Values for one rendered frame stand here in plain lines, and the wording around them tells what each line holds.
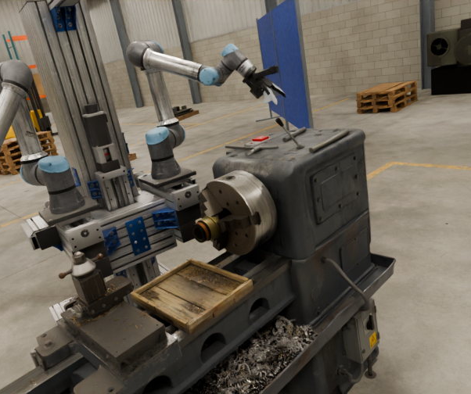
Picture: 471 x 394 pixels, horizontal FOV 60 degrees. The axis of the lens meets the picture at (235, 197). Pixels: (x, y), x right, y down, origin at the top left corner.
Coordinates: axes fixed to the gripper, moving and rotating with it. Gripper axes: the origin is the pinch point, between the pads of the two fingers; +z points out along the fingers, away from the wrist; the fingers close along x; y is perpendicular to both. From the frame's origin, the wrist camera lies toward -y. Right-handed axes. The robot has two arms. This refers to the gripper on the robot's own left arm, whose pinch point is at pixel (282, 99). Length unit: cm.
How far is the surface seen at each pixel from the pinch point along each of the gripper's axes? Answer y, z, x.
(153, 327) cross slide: 36, 23, 109
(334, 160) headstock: -4.4, 34.0, 19.0
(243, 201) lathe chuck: 15, 17, 60
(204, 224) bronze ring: 29, 14, 68
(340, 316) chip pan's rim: 31, 82, 46
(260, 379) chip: 45, 66, 87
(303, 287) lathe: 30, 61, 51
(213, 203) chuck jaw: 28, 11, 57
